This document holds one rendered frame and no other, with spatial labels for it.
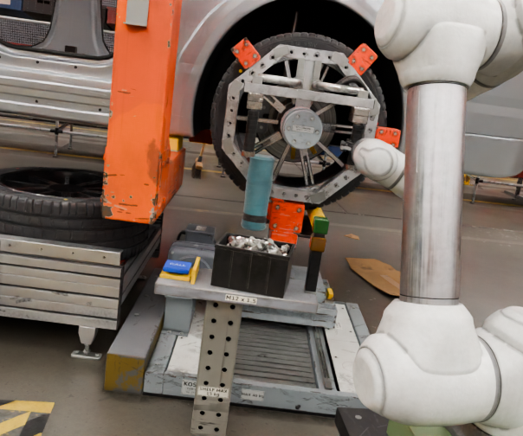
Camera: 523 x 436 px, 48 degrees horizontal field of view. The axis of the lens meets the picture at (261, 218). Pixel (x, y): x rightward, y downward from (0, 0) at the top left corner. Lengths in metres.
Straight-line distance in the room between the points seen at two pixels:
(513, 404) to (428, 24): 0.65
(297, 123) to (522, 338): 1.13
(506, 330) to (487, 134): 1.41
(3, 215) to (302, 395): 1.17
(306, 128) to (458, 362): 1.15
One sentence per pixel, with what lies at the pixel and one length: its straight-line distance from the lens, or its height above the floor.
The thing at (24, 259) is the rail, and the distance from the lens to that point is 2.06.
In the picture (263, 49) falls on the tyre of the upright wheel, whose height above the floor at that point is 1.10.
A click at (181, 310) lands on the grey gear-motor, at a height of 0.16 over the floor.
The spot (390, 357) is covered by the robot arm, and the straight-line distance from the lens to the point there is 1.00.
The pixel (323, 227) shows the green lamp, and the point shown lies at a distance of 1.56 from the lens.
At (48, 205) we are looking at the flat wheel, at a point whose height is 0.49.
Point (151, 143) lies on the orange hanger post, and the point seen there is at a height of 0.77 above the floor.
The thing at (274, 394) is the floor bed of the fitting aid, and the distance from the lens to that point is 1.91.
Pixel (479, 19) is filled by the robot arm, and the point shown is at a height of 1.14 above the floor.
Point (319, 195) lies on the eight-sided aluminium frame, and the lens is 2.16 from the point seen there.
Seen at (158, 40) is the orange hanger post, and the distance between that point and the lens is 1.78.
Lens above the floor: 1.00
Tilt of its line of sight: 13 degrees down
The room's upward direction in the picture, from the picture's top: 8 degrees clockwise
